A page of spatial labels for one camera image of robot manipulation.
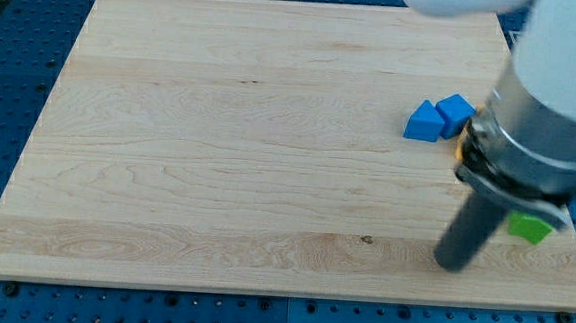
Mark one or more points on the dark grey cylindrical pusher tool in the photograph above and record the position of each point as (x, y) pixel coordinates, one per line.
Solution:
(473, 226)

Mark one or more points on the green block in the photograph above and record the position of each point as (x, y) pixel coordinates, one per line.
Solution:
(533, 229)

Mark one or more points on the blue cube block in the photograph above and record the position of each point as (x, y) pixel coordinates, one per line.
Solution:
(455, 110)

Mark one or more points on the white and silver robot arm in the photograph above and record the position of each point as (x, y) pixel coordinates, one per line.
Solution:
(519, 151)

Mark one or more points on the light wooden board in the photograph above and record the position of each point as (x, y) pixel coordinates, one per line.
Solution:
(256, 147)

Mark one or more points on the blue triangular block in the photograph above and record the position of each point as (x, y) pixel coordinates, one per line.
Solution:
(425, 123)

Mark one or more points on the yellow block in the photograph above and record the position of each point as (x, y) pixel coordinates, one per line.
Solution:
(459, 154)

